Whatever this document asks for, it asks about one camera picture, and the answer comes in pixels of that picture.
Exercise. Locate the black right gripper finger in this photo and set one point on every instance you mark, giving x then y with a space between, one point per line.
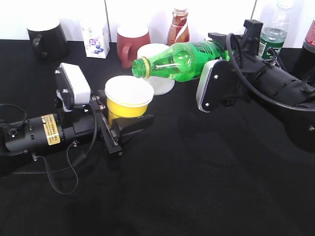
220 38

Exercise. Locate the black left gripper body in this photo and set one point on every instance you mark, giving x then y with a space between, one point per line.
79 123

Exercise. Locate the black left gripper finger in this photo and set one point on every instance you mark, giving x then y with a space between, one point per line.
127 128

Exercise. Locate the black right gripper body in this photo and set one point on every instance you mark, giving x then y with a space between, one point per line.
244 66

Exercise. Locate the yellow paper cup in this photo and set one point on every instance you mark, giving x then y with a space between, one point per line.
127 97

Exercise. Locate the green soda bottle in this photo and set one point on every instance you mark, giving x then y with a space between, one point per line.
180 62

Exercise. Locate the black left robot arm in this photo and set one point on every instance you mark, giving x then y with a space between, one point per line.
23 141

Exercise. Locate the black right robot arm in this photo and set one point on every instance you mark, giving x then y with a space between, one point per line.
293 100

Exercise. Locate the brown Nescafe bottle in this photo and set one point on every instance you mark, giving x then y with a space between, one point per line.
178 31

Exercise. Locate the clear water bottle green label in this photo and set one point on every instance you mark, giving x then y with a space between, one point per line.
275 30

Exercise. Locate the white mug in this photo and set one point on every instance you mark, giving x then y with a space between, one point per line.
160 85

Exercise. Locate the dark cola bottle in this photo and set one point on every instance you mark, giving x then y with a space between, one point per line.
306 59

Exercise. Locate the blueberry milk carton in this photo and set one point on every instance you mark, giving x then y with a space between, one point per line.
95 34

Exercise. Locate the red mug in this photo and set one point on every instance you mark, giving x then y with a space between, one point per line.
130 37

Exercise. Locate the black mug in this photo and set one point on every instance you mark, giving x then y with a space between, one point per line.
47 38

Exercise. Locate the black table mat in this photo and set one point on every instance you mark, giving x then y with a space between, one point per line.
232 172

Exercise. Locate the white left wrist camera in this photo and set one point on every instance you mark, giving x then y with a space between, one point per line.
72 87

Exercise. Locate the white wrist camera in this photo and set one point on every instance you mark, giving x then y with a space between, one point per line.
211 86
72 87

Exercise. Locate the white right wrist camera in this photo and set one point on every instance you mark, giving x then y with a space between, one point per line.
211 86

